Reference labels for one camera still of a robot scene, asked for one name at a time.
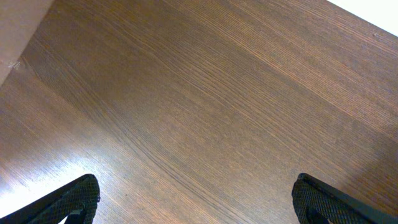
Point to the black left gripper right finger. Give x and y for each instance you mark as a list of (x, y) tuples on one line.
[(317, 202)]

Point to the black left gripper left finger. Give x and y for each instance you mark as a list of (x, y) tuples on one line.
[(75, 202)]

